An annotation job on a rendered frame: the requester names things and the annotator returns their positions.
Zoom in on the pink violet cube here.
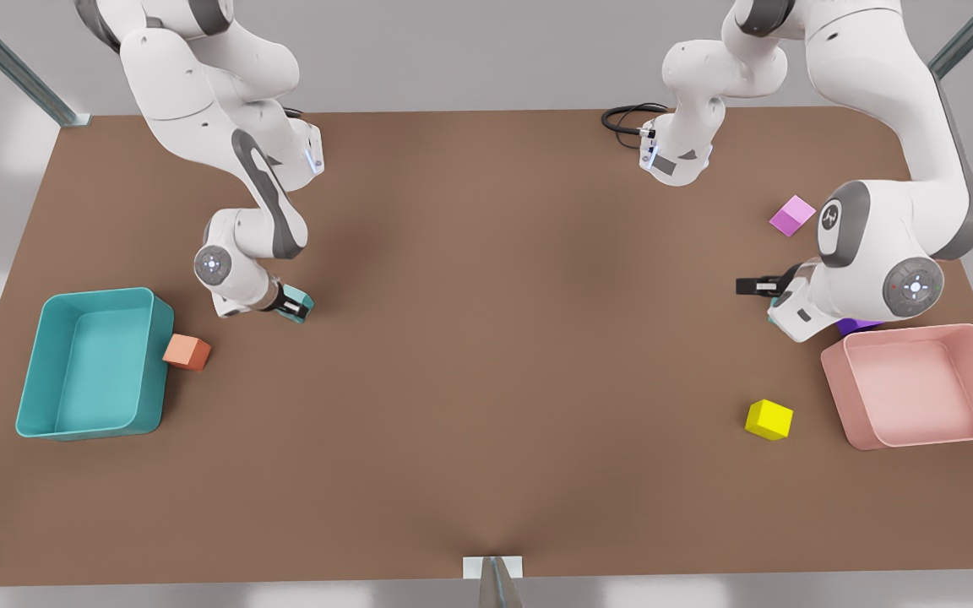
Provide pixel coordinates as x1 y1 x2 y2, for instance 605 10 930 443
769 195 818 238

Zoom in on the orange cube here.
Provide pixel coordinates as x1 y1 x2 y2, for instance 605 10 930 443
162 334 213 373

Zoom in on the yellow cube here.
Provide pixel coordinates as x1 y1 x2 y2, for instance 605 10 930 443
745 399 795 442

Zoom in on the teal plastic bin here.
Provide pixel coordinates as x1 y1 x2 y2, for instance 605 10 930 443
15 287 176 442

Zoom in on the pink plastic bin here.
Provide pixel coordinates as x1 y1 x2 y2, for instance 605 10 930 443
820 323 973 452

